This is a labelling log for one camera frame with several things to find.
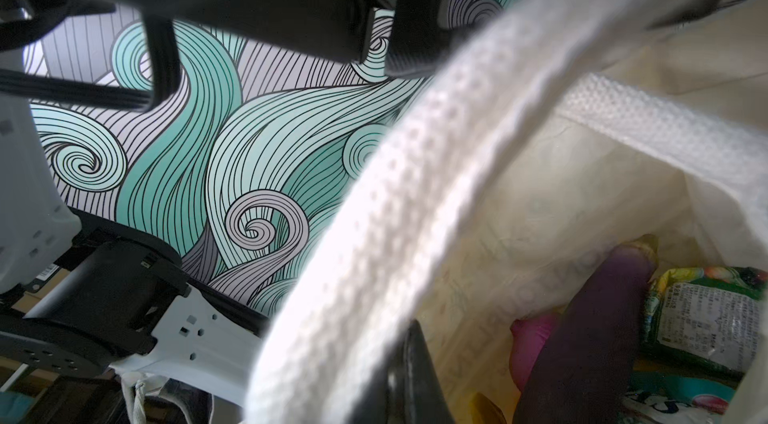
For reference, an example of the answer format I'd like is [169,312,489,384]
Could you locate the teal red snack bag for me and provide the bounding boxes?
[617,372,735,423]

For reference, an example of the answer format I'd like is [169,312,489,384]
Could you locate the cream canvas grocery bag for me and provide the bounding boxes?
[244,0,767,423]

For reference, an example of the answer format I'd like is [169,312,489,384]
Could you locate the large yellow banana bunch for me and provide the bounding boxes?
[469,393,507,424]

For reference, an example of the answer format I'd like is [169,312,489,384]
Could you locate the purple onion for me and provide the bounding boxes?
[509,312,560,392]

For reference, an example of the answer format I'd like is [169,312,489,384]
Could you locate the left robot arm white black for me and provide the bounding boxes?
[1,0,456,423]

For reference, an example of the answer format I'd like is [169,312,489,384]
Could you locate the green yellow snack bag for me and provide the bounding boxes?
[640,266,767,379]

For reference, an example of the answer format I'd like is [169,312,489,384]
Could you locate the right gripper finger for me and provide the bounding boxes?
[365,320,453,424]

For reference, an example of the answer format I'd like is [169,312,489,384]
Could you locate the light purple eggplant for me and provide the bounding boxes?
[513,235,658,423]

